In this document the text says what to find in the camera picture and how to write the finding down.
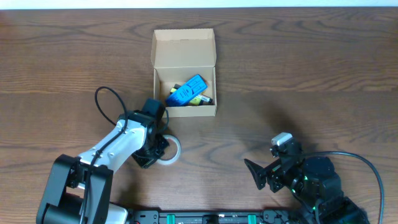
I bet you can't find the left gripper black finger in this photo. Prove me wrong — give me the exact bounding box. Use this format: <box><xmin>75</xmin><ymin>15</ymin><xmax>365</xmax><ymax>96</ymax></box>
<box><xmin>132</xmin><ymin>154</ymin><xmax>157</xmax><ymax>169</ymax></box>
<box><xmin>155</xmin><ymin>135</ymin><xmax>170</xmax><ymax>156</ymax></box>

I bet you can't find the large clear tape roll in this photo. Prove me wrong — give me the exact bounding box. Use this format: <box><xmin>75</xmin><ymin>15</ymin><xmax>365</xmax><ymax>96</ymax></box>
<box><xmin>157</xmin><ymin>134</ymin><xmax>182</xmax><ymax>166</ymax></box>

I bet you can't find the yellow highlighter pen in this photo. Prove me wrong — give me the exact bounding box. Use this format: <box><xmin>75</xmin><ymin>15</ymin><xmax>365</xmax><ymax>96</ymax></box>
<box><xmin>170</xmin><ymin>87</ymin><xmax>213</xmax><ymax>106</ymax></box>

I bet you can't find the blue magnetic whiteboard duster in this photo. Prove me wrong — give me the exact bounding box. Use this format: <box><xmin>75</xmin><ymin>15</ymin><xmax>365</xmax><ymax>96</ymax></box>
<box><xmin>165</xmin><ymin>74</ymin><xmax>208</xmax><ymax>107</ymax></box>

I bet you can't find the brown cardboard box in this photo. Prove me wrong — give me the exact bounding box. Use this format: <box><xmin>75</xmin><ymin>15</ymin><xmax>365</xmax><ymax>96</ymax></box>
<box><xmin>151</xmin><ymin>29</ymin><xmax>217</xmax><ymax>118</ymax></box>

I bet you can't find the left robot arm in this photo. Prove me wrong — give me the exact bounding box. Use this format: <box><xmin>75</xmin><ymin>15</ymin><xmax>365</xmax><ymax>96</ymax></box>
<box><xmin>36</xmin><ymin>99</ymin><xmax>168</xmax><ymax>223</ymax></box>

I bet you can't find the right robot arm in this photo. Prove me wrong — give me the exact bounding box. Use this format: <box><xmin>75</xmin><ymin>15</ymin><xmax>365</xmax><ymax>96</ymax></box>
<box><xmin>244</xmin><ymin>138</ymin><xmax>369</xmax><ymax>223</ymax></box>

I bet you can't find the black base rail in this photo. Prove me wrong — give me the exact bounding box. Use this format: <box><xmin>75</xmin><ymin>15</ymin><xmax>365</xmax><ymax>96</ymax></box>
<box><xmin>126</xmin><ymin>210</ymin><xmax>298</xmax><ymax>224</ymax></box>

